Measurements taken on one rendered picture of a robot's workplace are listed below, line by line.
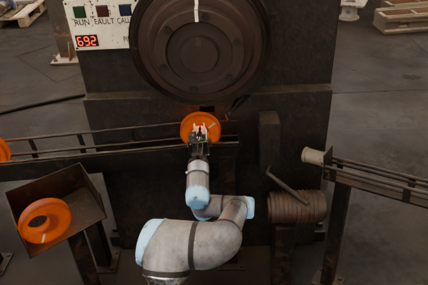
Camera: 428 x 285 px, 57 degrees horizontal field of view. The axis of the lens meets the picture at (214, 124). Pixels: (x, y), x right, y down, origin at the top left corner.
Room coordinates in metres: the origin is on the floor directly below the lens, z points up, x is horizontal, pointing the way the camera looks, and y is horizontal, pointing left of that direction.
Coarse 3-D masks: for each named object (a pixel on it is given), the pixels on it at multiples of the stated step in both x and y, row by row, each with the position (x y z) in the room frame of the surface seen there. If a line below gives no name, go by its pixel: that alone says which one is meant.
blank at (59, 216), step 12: (36, 204) 0.91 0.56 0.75; (48, 204) 0.91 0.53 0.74; (60, 204) 0.93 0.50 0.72; (24, 216) 0.88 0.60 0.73; (48, 216) 0.91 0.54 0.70; (60, 216) 0.92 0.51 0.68; (24, 228) 0.86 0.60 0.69; (36, 228) 0.90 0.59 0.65; (48, 228) 0.90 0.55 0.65; (60, 228) 0.92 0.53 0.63; (36, 240) 0.87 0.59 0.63; (48, 240) 0.89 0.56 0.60
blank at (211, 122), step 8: (200, 112) 1.28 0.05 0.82; (184, 120) 1.27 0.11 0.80; (192, 120) 1.26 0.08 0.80; (200, 120) 1.26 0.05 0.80; (208, 120) 1.26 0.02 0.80; (216, 120) 1.27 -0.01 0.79; (184, 128) 1.26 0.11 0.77; (192, 128) 1.26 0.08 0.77; (208, 128) 1.25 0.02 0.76; (216, 128) 1.25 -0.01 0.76; (184, 136) 1.26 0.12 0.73; (216, 136) 1.25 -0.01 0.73
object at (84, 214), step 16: (48, 176) 1.09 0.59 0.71; (64, 176) 1.11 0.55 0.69; (80, 176) 1.14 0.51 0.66; (16, 192) 1.02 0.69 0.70; (32, 192) 1.05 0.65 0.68; (48, 192) 1.08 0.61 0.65; (64, 192) 1.10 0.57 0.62; (80, 192) 1.11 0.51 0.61; (96, 192) 1.01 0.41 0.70; (16, 208) 1.01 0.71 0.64; (80, 208) 1.03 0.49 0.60; (96, 208) 1.02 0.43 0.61; (16, 224) 0.87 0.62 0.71; (32, 224) 0.98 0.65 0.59; (80, 224) 0.96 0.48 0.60; (80, 240) 0.98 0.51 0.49; (32, 256) 0.84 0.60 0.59; (80, 256) 0.97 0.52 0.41; (80, 272) 0.96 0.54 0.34; (96, 272) 0.99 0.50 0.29
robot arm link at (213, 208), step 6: (210, 198) 0.98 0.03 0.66; (216, 198) 0.99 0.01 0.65; (210, 204) 0.97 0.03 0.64; (216, 204) 0.97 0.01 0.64; (192, 210) 0.98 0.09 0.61; (198, 210) 0.96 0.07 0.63; (204, 210) 0.96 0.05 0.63; (210, 210) 0.96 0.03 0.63; (216, 210) 0.96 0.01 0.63; (198, 216) 0.97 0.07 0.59; (204, 216) 0.97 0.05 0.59; (210, 216) 0.98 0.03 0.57; (216, 216) 0.96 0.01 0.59
